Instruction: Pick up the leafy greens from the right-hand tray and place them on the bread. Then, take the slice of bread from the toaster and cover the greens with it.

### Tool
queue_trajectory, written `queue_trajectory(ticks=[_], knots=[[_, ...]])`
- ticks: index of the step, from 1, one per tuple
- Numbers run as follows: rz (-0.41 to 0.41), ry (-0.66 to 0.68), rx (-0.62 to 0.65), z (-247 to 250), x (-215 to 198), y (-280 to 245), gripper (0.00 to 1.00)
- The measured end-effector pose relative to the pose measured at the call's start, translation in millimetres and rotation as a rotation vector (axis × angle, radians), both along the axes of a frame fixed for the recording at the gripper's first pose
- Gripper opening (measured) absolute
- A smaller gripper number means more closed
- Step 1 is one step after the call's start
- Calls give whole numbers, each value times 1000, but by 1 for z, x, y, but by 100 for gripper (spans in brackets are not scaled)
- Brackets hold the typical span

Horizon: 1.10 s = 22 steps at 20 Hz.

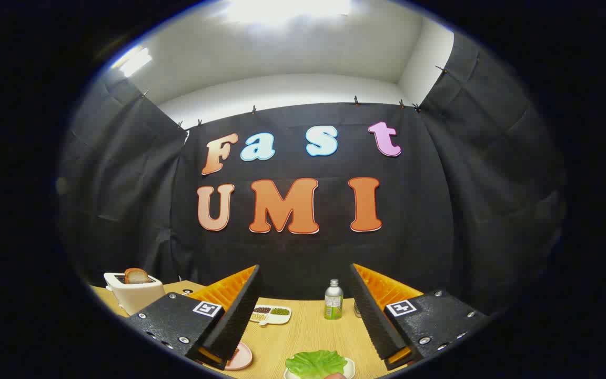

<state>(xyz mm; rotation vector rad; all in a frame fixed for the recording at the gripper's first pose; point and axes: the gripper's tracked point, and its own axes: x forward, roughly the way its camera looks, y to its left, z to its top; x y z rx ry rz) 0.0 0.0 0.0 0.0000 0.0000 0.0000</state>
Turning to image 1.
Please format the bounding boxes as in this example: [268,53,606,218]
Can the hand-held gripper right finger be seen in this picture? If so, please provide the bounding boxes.
[349,263,493,371]

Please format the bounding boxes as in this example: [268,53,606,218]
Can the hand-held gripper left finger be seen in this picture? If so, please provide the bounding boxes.
[124,264,262,371]

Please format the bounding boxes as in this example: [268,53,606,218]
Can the green lettuce leaf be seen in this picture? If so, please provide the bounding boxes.
[285,350,348,379]

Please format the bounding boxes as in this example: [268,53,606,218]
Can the pink round plate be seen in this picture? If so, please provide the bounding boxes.
[224,342,254,371]

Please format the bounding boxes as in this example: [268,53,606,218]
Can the white divided dish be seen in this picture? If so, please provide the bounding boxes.
[249,305,292,326]

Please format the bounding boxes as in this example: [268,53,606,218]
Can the green label metal bottle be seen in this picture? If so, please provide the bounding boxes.
[325,279,344,320]

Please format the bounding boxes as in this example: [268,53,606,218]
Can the white square plate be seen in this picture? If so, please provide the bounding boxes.
[283,358,356,379]

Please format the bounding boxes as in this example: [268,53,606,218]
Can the black backdrop cloth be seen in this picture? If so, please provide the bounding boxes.
[58,34,567,316]

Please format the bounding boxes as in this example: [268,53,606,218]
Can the white toaster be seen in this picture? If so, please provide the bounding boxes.
[104,272,166,315]

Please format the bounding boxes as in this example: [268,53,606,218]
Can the bright ceiling light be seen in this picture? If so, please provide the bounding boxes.
[119,47,153,78]

